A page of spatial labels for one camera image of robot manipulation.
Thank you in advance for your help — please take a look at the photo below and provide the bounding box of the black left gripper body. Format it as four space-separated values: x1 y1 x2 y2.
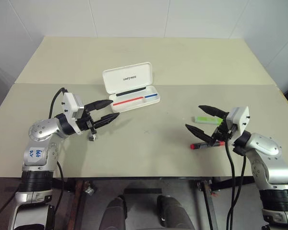
76 109 98 142

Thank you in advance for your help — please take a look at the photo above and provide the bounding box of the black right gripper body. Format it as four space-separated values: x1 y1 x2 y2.
211 121 237 146

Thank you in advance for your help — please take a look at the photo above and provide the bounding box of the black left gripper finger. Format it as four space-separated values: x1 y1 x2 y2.
92 113 121 129
85 100 114 113

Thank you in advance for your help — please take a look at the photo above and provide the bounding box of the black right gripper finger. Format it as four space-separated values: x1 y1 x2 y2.
185 123 216 146
198 104 229 119

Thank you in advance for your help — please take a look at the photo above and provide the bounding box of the black marker with red cap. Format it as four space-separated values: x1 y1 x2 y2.
190 140 226 150

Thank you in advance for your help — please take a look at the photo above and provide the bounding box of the green eraser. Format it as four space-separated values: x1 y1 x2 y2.
194 115 223 126

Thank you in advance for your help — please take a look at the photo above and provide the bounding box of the white plastic pencil case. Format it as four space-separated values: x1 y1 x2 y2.
102 61 161 114

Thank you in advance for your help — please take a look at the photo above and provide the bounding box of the grey metal table leg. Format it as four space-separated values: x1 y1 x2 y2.
196 179 219 230

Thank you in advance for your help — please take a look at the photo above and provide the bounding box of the rusty brown table leg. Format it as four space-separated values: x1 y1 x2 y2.
71 179 87 230

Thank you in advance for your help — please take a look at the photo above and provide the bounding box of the dark rounded shape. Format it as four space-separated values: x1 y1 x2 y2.
157 195 195 230
99 195 128 230

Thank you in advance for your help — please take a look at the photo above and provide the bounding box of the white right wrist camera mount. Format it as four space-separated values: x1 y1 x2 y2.
225 106 250 138

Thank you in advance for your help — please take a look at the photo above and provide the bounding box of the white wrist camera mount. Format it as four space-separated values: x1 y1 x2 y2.
62 92 84 136
225 106 250 138

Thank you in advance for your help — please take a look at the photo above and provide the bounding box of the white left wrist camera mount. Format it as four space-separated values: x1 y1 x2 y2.
62 92 84 136

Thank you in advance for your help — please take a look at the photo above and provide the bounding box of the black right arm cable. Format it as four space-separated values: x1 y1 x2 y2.
225 130 248 230

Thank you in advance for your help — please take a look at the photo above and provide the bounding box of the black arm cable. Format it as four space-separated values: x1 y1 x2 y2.
225 130 248 230
47 87 69 230

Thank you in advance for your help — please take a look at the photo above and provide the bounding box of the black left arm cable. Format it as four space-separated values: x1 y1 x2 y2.
47 87 69 230

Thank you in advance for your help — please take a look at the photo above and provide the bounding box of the black table frame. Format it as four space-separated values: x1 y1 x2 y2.
0 176 288 192

